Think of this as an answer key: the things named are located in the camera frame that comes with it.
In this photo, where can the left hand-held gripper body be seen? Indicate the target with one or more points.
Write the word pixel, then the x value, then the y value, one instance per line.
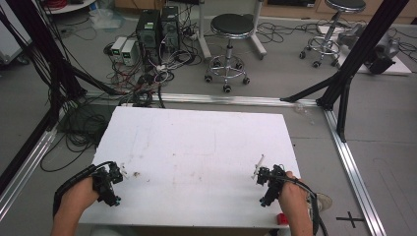
pixel 106 183

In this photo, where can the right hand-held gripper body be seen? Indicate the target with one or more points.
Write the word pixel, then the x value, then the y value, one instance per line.
pixel 273 185

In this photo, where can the person's right hand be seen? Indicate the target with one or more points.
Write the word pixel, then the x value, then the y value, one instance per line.
pixel 295 196

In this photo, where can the person's left hand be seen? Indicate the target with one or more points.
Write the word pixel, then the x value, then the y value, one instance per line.
pixel 78 196

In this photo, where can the small brown crumb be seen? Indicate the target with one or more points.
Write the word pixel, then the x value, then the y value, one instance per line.
pixel 136 174

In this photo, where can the small red object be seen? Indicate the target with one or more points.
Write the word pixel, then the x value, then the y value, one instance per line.
pixel 282 219

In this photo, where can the person's white shoe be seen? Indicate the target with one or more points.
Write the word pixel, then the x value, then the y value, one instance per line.
pixel 324 200

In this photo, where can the white power supply unit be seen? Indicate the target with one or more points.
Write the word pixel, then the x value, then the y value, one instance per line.
pixel 129 52
pixel 118 46

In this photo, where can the white stand leg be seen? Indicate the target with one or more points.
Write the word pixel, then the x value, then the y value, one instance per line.
pixel 203 32
pixel 257 36

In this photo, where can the black computer tower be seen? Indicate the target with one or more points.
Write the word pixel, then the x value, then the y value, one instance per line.
pixel 148 29
pixel 170 23

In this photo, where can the black round stool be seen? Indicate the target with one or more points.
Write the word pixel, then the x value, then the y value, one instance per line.
pixel 232 24
pixel 344 4

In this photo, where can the clear plastic bag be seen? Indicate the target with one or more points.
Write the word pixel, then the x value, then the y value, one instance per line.
pixel 106 18

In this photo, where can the grey machine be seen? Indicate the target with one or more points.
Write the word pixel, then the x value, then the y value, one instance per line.
pixel 382 49

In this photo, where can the white floor board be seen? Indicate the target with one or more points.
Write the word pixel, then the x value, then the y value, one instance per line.
pixel 398 67

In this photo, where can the white round table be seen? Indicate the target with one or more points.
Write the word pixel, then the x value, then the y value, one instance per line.
pixel 70 6

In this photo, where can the white cabinet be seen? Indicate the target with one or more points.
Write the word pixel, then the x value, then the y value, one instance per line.
pixel 10 36

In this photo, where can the aluminium floor rail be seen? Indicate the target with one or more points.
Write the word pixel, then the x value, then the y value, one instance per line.
pixel 229 99
pixel 354 173
pixel 26 164

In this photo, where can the black frame post with braces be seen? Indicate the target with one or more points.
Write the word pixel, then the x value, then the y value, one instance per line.
pixel 364 46

